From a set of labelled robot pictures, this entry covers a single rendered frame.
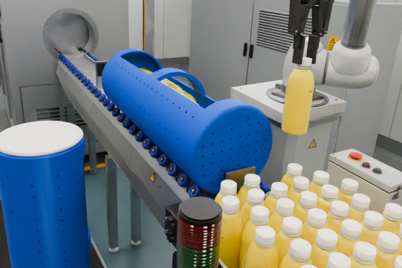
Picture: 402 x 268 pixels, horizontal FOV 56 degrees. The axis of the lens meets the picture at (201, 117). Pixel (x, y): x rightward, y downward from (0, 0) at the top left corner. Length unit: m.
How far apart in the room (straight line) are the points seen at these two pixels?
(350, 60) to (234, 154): 0.78
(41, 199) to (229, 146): 0.63
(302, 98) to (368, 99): 2.09
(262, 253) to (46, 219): 0.80
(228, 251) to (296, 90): 0.43
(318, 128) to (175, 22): 5.26
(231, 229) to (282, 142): 0.95
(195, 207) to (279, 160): 1.28
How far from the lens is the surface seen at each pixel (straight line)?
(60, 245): 1.45
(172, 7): 6.78
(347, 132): 3.01
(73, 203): 1.38
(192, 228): 0.54
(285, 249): 0.84
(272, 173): 1.87
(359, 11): 1.64
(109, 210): 2.26
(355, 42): 1.70
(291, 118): 1.02
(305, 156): 1.84
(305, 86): 0.99
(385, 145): 4.23
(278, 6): 3.24
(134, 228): 2.39
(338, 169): 1.17
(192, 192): 1.15
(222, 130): 1.05
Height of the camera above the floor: 1.57
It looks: 21 degrees down
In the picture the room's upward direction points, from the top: 3 degrees clockwise
